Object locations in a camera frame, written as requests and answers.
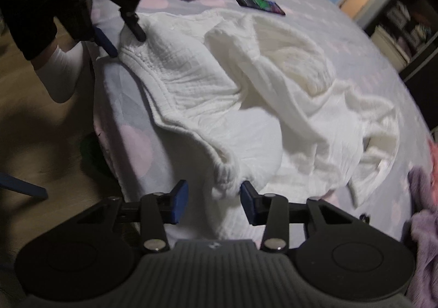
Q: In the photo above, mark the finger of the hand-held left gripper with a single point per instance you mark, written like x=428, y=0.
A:
x=137, y=29
x=106, y=43

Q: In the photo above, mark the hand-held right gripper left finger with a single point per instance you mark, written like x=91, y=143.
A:
x=180, y=202

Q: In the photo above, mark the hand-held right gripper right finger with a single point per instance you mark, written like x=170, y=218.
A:
x=248, y=203

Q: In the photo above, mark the white textured garment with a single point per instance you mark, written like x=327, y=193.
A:
x=205, y=89

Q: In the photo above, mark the person's white sock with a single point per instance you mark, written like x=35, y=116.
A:
x=58, y=75

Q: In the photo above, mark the person's black trouser leg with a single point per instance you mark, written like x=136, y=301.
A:
x=37, y=27

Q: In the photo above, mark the black smartphone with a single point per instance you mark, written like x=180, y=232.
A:
x=256, y=3

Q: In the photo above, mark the blue furniture leg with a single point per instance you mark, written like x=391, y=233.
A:
x=24, y=186

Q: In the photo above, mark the purple fuzzy cloth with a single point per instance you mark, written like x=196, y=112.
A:
x=424, y=226

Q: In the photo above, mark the pink pillow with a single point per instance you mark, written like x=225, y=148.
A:
x=434, y=149

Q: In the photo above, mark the bed with pink dotted sheet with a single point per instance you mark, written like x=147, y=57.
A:
x=342, y=20

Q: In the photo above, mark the white drawer chest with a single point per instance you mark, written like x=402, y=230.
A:
x=390, y=48

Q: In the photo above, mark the black wardrobe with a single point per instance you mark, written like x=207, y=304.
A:
x=393, y=10

